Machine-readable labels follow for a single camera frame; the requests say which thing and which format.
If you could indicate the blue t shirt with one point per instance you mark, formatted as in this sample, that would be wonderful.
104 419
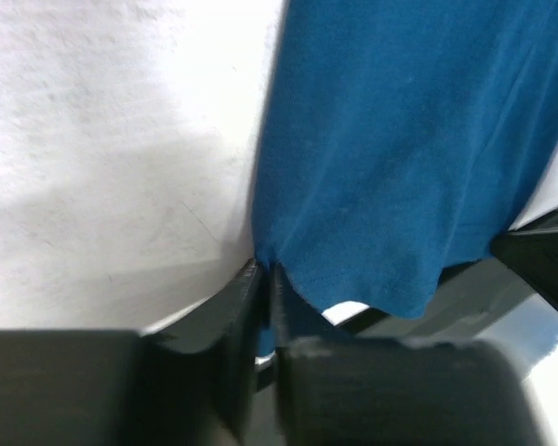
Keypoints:
400 138

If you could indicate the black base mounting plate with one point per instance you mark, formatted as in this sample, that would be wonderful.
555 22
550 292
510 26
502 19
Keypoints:
473 297

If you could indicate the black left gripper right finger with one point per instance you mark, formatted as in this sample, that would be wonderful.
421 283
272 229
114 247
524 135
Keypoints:
333 388

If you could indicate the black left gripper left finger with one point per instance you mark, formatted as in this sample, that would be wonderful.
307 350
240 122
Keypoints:
190 383

